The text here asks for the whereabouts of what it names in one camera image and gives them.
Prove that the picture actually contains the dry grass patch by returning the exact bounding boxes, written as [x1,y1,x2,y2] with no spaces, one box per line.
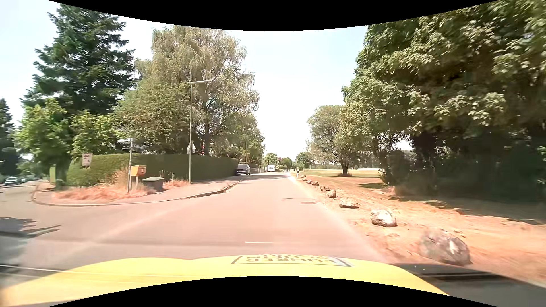
[55,179,190,201]

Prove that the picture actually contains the car's own bonnet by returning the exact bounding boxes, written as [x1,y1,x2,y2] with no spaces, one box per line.
[0,254,546,307]

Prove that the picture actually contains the row of boulders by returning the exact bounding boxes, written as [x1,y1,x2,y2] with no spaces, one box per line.
[299,173,472,267]

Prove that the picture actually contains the tall lamp post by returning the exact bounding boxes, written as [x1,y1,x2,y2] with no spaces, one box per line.
[188,80,211,184]

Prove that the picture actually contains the broad lone tree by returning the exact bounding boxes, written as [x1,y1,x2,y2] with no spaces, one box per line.
[306,104,373,177]

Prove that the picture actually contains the grey asphalt road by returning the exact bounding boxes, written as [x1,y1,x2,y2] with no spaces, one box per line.
[0,172,386,288]

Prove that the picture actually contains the trimmed green hedge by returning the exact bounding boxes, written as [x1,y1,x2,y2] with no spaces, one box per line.
[66,153,239,187]

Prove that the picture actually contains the tall dark conifer tree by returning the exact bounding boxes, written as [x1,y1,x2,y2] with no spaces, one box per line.
[20,3,139,118]

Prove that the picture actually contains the grey-green street cabinet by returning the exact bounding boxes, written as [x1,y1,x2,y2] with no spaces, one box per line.
[142,176,165,192]

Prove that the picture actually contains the dense roadside wood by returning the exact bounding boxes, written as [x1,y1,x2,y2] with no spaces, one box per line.
[341,0,546,203]

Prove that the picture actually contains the light green bushy tree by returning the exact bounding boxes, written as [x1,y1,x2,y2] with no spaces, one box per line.
[14,99,124,188]

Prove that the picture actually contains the street name sign post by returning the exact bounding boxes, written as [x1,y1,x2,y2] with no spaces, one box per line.
[117,137,146,194]

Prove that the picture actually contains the parked cars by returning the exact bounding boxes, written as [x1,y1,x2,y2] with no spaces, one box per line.
[2,175,41,186]

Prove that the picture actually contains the dry bare earth verge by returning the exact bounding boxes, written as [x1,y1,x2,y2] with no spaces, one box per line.
[291,174,546,285]

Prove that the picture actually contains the large leafy tree group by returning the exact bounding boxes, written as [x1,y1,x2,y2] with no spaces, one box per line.
[115,25,266,165]

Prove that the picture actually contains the yellow post box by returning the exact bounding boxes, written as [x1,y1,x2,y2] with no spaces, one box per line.
[130,165,147,191]

